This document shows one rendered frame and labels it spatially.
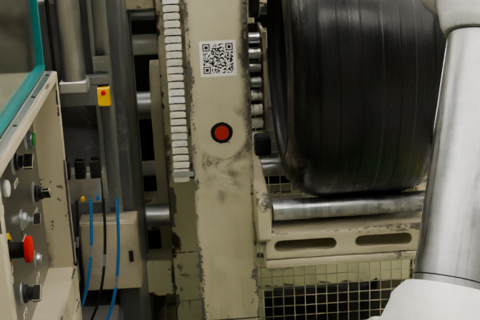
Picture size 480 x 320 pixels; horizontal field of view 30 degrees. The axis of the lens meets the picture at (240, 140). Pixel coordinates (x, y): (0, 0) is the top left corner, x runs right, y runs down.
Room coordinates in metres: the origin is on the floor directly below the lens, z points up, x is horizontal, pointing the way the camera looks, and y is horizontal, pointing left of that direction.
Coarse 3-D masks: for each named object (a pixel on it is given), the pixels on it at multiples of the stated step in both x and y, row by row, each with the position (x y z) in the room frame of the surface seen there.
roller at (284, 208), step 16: (384, 192) 1.78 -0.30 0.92; (400, 192) 1.77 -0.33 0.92; (416, 192) 1.77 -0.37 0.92; (272, 208) 1.76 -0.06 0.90; (288, 208) 1.74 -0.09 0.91; (304, 208) 1.75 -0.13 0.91; (320, 208) 1.75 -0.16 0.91; (336, 208) 1.75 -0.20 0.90; (352, 208) 1.75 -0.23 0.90; (368, 208) 1.75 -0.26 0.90; (384, 208) 1.75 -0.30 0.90; (400, 208) 1.75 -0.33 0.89; (416, 208) 1.76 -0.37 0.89
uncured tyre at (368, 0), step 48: (288, 0) 1.71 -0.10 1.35; (336, 0) 1.66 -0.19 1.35; (384, 0) 1.66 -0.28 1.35; (288, 48) 1.69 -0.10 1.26; (336, 48) 1.62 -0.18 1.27; (384, 48) 1.62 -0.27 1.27; (432, 48) 1.63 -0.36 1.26; (288, 96) 1.69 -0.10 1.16; (336, 96) 1.61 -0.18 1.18; (384, 96) 1.61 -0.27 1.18; (432, 96) 1.62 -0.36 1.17; (288, 144) 1.73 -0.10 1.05; (336, 144) 1.63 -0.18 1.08; (384, 144) 1.64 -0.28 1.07; (336, 192) 1.74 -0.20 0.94
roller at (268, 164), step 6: (264, 162) 2.03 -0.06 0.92; (270, 162) 2.03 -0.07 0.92; (276, 162) 2.03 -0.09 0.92; (264, 168) 2.02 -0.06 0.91; (270, 168) 2.02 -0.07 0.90; (276, 168) 2.02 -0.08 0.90; (282, 168) 2.02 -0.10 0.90; (264, 174) 2.02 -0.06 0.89; (270, 174) 2.02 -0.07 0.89; (276, 174) 2.03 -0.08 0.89; (282, 174) 2.03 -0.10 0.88
